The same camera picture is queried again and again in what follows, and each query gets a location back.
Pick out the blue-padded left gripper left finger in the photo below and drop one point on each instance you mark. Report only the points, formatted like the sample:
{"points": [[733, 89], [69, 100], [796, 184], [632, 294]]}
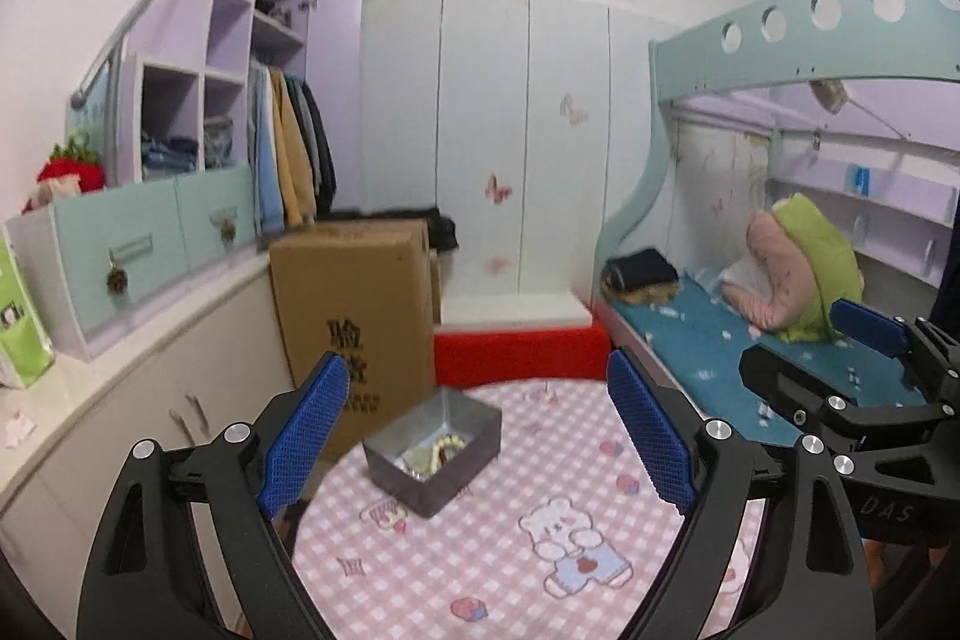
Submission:
{"points": [[146, 577]]}

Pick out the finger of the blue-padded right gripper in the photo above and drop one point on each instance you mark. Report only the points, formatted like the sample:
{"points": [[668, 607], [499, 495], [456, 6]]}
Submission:
{"points": [[886, 336], [790, 390]]}

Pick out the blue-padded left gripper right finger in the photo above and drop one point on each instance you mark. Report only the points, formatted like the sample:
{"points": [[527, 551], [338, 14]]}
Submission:
{"points": [[807, 576]]}

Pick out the right hand holding gripper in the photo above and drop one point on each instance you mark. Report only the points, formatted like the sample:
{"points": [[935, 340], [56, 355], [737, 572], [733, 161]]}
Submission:
{"points": [[889, 565]]}

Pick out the pink and green pillow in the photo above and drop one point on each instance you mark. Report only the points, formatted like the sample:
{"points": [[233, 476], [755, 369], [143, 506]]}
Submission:
{"points": [[797, 265]]}

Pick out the cream curved cabinet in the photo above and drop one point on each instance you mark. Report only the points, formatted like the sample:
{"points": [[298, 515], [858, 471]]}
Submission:
{"points": [[212, 356]]}

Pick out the dark folded clothes pile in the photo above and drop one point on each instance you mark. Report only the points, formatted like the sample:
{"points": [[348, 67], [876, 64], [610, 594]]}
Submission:
{"points": [[641, 278]]}

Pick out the green paper package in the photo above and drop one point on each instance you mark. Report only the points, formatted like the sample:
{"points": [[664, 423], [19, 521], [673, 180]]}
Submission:
{"points": [[27, 351]]}

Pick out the pink checkered tablecloth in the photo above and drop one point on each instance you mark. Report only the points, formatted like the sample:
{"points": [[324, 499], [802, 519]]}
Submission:
{"points": [[559, 537]]}

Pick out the grey metal tin box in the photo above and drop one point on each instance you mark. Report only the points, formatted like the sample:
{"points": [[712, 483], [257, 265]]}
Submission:
{"points": [[427, 457]]}

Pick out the mint drawer unit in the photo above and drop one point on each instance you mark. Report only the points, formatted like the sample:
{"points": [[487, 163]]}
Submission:
{"points": [[100, 266]]}

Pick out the red and white storage bench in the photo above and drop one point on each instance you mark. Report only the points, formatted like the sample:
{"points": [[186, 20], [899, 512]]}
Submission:
{"points": [[483, 340]]}

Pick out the tall brown cardboard box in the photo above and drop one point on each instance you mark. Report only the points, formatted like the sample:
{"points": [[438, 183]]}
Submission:
{"points": [[362, 290]]}

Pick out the red strawberry plush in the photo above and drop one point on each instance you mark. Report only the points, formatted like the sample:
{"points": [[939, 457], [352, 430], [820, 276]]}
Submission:
{"points": [[72, 169]]}

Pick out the hanging clothes row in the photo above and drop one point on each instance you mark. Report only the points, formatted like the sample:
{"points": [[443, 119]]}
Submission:
{"points": [[288, 151]]}

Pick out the lilac cubby shelf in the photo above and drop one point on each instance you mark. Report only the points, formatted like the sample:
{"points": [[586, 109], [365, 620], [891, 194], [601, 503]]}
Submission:
{"points": [[180, 69]]}

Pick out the mint bunk bed frame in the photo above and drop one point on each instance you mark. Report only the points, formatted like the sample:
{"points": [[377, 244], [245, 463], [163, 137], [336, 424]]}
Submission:
{"points": [[852, 103]]}

